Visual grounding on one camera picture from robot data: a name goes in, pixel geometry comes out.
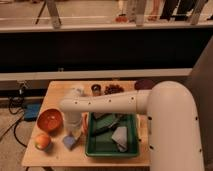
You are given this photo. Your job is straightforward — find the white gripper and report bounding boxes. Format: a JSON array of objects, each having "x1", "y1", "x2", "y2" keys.
[{"x1": 64, "y1": 123, "x2": 82, "y2": 140}]

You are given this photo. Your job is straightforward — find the blue sponge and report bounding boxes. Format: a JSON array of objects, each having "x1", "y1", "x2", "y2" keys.
[{"x1": 62, "y1": 136, "x2": 77, "y2": 150}]

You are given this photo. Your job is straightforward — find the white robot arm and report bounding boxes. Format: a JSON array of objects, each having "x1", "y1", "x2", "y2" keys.
[{"x1": 59, "y1": 81, "x2": 205, "y2": 171}]

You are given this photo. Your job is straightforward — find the orange bowl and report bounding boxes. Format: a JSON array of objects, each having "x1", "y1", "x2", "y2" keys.
[{"x1": 37, "y1": 109, "x2": 63, "y2": 133}]

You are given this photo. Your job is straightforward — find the dark brown block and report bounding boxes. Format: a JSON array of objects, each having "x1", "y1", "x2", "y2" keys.
[{"x1": 93, "y1": 113, "x2": 108, "y2": 120}]

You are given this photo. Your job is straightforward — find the white plastic cup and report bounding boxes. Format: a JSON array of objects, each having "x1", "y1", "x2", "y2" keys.
[{"x1": 71, "y1": 87, "x2": 84, "y2": 97}]

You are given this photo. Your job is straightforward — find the orange round fruit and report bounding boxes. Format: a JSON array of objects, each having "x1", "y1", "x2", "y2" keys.
[{"x1": 35, "y1": 134, "x2": 51, "y2": 150}]

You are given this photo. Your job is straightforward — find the green plastic tray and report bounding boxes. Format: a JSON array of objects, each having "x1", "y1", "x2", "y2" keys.
[{"x1": 85, "y1": 113, "x2": 139, "y2": 158}]

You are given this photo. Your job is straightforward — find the black tool in tray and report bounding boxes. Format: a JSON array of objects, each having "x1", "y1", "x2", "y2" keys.
[{"x1": 92, "y1": 114, "x2": 124, "y2": 136}]

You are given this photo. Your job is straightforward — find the small dark jar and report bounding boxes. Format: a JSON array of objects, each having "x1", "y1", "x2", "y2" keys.
[{"x1": 91, "y1": 84, "x2": 101, "y2": 96}]

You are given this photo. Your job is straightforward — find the grey white cloth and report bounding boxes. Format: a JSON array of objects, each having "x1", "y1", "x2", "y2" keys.
[{"x1": 111, "y1": 126, "x2": 127, "y2": 152}]

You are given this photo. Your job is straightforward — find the dark grape bunch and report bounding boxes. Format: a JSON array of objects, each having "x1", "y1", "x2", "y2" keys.
[{"x1": 104, "y1": 84, "x2": 124, "y2": 95}]

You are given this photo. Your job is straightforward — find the dark maroon round object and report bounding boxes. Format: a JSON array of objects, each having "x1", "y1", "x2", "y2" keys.
[{"x1": 134, "y1": 79, "x2": 155, "y2": 90}]

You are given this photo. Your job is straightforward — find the grey chair back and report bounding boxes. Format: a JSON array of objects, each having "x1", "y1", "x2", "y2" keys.
[{"x1": 186, "y1": 36, "x2": 213, "y2": 171}]

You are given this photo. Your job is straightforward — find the black floor cables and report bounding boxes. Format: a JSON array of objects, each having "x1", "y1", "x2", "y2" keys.
[{"x1": 0, "y1": 83, "x2": 29, "y2": 149}]

